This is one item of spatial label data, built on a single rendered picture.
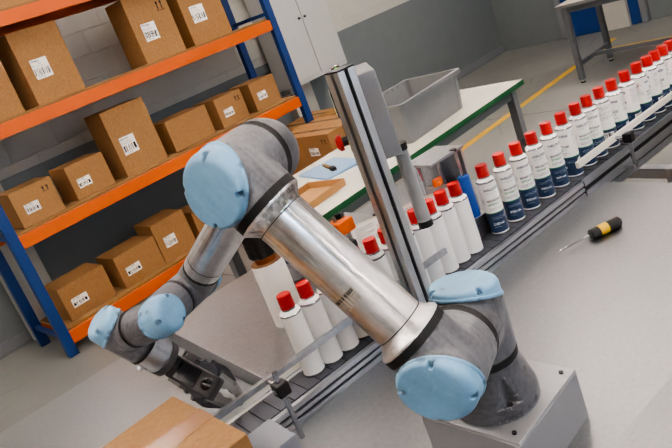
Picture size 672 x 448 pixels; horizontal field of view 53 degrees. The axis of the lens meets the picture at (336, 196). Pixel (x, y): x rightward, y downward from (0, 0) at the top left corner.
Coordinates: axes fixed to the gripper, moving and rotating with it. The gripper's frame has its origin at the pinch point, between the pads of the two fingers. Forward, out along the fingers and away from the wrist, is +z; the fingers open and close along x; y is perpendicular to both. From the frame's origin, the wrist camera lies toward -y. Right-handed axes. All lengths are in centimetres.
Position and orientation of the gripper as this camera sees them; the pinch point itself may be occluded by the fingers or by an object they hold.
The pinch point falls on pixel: (240, 401)
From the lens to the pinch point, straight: 150.5
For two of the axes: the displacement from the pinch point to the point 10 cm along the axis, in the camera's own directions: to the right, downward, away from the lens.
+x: -4.7, 8.3, -3.1
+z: 6.6, 5.6, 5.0
